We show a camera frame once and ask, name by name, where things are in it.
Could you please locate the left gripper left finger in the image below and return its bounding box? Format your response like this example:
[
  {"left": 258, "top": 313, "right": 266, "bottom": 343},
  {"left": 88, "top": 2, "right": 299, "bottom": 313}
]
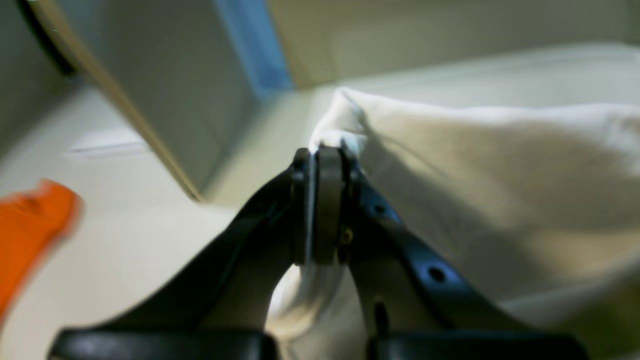
[{"left": 48, "top": 148, "right": 310, "bottom": 360}]

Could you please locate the orange gripper handle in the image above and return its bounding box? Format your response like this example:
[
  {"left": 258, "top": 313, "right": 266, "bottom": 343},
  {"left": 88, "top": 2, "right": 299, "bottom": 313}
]
[{"left": 0, "top": 178, "right": 83, "bottom": 321}]

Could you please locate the white printed t-shirt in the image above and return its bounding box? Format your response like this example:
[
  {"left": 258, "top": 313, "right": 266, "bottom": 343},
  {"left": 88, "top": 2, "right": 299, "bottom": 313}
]
[{"left": 265, "top": 43, "right": 640, "bottom": 360}]

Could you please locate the grey cardboard box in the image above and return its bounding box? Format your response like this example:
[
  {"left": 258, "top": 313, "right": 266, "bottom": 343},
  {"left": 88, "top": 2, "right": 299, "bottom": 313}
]
[{"left": 16, "top": 0, "right": 292, "bottom": 202}]

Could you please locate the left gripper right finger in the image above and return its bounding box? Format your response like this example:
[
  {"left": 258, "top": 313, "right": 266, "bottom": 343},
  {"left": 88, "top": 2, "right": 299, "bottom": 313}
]
[{"left": 313, "top": 146, "right": 588, "bottom": 360}]

